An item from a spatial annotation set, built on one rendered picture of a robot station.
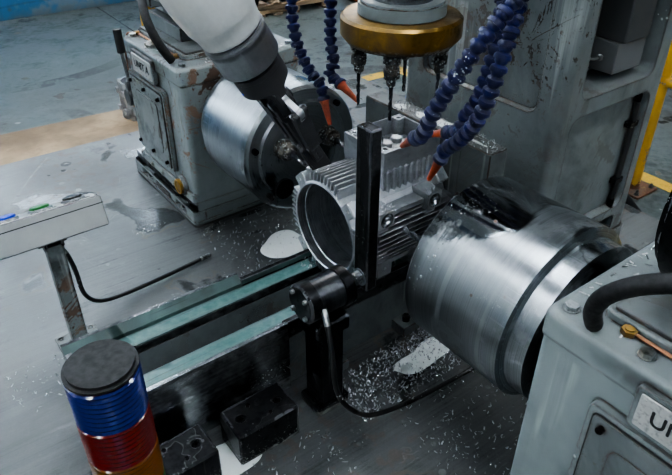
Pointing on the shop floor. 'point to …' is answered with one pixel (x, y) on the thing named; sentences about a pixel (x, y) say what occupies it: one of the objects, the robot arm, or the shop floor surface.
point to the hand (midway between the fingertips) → (314, 156)
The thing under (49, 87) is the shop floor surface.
